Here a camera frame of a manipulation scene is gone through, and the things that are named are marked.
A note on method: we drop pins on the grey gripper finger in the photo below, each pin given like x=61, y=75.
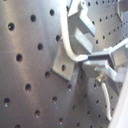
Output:
x=116, y=55
x=93, y=68

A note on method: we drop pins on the grey metal cable clip fixture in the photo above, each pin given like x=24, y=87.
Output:
x=74, y=46

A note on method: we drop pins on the brass cable connector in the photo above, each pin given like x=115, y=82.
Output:
x=100, y=79

